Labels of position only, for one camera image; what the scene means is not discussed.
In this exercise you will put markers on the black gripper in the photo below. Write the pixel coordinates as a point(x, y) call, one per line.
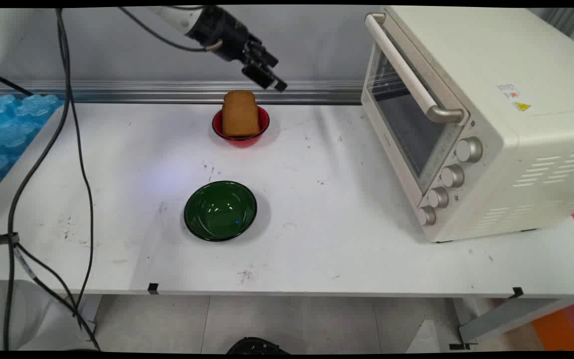
point(222, 32)

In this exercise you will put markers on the brown bread slice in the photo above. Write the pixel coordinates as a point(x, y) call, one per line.
point(240, 113)

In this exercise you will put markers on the red bowl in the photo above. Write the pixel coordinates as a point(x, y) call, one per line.
point(241, 139)

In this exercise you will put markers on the dark green bowl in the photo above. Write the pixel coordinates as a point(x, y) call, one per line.
point(220, 210)

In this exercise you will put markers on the silver oven knob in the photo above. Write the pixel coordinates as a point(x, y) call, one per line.
point(469, 149)
point(426, 216)
point(438, 197)
point(452, 176)

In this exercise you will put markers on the black tape mark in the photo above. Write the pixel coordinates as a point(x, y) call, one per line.
point(153, 288)
point(517, 292)

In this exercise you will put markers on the yellow warning sticker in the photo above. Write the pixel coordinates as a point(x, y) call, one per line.
point(521, 106)

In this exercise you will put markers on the cream toaster oven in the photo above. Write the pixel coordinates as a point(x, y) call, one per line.
point(526, 124)

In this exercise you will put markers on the black round floor object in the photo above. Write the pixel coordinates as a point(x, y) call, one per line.
point(257, 345)

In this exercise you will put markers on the grey table leg brace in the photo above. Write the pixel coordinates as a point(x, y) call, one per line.
point(511, 316)

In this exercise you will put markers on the orange box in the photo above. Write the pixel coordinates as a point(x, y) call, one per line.
point(563, 326)

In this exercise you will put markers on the aluminium rail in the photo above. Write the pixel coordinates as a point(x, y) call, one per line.
point(167, 92)

